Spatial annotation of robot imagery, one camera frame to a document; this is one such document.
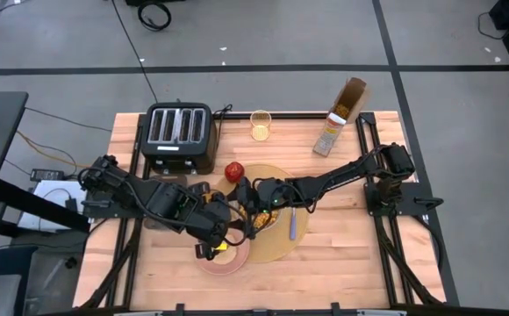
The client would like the red apple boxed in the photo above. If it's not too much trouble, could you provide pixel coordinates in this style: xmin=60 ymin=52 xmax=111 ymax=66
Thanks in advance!
xmin=224 ymin=161 xmax=246 ymax=184

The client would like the coiled black cable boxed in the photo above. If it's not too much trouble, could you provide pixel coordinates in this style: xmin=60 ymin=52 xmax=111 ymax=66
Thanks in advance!
xmin=137 ymin=1 xmax=173 ymax=32

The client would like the white paper sheet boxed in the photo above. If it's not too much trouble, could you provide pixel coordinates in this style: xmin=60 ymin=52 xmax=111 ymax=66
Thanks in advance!
xmin=17 ymin=179 xmax=90 ymax=233

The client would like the yellow cereal box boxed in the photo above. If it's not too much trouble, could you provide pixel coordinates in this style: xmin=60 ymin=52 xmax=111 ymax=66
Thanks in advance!
xmin=312 ymin=76 xmax=372 ymax=158

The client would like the black aluminium table frame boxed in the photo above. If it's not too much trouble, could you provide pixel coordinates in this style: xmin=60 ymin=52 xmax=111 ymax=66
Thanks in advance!
xmin=103 ymin=111 xmax=447 ymax=316

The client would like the yellow cereal heap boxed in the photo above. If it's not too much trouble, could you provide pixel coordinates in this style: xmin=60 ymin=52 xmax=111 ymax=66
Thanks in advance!
xmin=254 ymin=210 xmax=278 ymax=230

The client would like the black toaster cord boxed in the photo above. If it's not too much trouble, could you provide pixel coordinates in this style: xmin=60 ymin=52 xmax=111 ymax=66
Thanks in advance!
xmin=213 ymin=103 xmax=234 ymax=133

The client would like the thin black floor cable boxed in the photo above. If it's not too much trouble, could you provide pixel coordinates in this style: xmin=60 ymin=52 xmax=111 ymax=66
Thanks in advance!
xmin=25 ymin=107 xmax=113 ymax=133

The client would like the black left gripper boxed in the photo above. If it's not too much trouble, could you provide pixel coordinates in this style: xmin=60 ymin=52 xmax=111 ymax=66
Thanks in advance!
xmin=194 ymin=183 xmax=233 ymax=261

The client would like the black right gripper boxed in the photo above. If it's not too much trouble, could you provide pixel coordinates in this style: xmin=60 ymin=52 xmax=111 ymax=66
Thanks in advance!
xmin=235 ymin=175 xmax=269 ymax=219

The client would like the black desk beam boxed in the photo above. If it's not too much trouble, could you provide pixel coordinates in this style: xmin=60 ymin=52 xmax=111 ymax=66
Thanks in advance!
xmin=0 ymin=178 xmax=91 ymax=233

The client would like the black power adapter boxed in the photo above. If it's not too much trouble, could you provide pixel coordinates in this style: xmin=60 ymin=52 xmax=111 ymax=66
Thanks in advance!
xmin=29 ymin=168 xmax=66 ymax=183

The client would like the round woven yellow placemat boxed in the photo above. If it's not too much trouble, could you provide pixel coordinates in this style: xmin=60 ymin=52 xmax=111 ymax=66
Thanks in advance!
xmin=212 ymin=162 xmax=312 ymax=264

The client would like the long black floor cable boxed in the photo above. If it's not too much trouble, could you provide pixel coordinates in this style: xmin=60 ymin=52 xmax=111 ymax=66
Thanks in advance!
xmin=111 ymin=0 xmax=160 ymax=104

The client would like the yellow floor cable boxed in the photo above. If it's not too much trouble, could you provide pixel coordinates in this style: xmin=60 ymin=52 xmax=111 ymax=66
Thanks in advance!
xmin=16 ymin=130 xmax=93 ymax=170

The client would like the pink plate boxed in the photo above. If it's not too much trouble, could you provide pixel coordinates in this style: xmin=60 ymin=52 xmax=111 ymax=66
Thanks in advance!
xmin=194 ymin=239 xmax=252 ymax=277

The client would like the clear glass cup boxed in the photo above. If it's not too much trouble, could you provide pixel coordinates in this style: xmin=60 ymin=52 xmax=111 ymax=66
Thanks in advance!
xmin=249 ymin=109 xmax=273 ymax=142

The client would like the black equipment cable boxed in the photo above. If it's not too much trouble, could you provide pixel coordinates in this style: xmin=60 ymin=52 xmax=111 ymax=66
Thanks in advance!
xmin=477 ymin=11 xmax=506 ymax=41

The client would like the black four-slot toaster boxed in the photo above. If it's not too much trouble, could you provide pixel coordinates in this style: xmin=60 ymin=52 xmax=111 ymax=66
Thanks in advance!
xmin=140 ymin=102 xmax=219 ymax=176

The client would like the grey office chair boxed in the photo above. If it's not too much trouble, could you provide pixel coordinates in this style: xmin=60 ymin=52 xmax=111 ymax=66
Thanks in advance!
xmin=0 ymin=245 xmax=84 ymax=316

